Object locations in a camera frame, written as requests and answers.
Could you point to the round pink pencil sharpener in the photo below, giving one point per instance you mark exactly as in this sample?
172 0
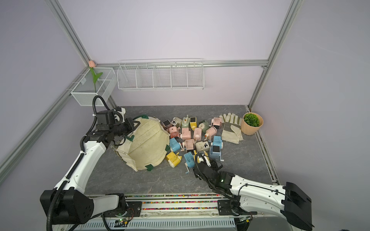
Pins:
210 132

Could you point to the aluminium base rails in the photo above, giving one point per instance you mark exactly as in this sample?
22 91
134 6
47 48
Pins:
172 212

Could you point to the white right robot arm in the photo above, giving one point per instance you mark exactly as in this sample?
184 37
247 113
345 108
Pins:
287 201

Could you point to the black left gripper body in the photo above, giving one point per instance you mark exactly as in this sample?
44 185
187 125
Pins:
123 129

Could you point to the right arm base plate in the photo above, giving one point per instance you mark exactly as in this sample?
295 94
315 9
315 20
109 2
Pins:
230 208

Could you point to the olive green pencil sharpener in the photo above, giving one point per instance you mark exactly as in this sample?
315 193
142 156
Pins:
204 126

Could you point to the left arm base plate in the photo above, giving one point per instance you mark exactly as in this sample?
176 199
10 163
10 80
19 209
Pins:
131 209

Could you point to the pale blue pencil sharpener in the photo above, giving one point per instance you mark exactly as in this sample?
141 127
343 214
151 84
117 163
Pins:
215 153

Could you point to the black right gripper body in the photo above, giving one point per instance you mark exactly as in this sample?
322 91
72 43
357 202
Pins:
212 170

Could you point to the potted green plant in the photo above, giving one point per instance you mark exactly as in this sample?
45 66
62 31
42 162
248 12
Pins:
251 123

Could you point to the cream tote bag green handles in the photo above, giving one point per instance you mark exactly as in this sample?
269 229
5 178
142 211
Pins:
145 147

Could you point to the cream work gloves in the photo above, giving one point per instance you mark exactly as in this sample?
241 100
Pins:
231 128

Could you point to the pink artificial tulip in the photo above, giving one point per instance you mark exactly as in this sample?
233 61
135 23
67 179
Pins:
95 75

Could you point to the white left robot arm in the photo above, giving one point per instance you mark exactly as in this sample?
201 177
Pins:
67 203

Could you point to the small white wire basket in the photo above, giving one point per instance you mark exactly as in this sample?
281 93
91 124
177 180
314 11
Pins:
101 81

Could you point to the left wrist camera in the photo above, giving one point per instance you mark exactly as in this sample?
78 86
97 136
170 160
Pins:
105 120

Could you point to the beige pencil sharpener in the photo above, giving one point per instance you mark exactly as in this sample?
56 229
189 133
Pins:
176 122
202 146

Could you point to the long white wire basket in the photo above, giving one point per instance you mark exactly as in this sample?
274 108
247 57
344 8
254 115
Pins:
161 74

